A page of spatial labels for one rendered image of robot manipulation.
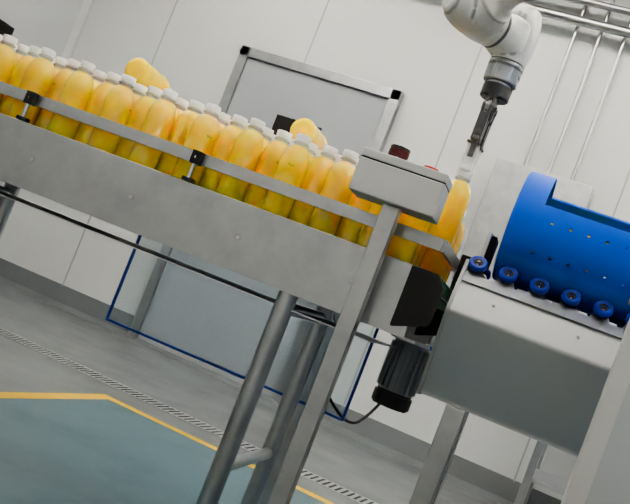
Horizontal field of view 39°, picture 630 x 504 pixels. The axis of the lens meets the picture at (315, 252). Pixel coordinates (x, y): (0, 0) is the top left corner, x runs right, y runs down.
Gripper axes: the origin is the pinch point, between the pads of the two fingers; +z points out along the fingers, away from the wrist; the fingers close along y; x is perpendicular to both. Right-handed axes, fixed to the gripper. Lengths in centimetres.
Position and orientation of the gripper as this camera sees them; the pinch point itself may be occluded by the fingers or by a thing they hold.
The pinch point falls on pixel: (470, 160)
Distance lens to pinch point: 226.3
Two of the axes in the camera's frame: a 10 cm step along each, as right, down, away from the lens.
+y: 2.3, 1.4, 9.6
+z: -3.6, 9.3, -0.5
